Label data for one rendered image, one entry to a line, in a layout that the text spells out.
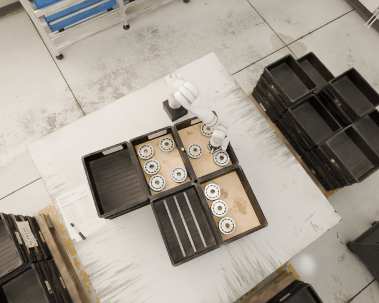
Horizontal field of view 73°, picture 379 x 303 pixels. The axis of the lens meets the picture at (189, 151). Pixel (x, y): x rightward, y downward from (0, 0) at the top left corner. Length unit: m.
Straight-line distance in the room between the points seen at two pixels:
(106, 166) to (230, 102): 1.03
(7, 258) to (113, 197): 0.92
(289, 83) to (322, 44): 1.22
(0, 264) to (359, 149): 2.85
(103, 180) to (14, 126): 1.60
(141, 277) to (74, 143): 1.01
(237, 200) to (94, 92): 1.96
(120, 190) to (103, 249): 0.39
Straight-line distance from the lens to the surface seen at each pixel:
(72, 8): 3.05
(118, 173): 1.72
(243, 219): 1.69
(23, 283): 2.38
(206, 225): 1.65
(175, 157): 1.71
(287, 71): 2.63
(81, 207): 1.88
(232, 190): 1.70
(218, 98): 2.06
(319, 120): 2.64
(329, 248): 2.84
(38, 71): 3.35
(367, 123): 2.88
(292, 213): 1.94
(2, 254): 2.32
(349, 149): 2.53
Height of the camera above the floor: 2.47
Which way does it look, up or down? 72 degrees down
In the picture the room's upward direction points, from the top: 9 degrees clockwise
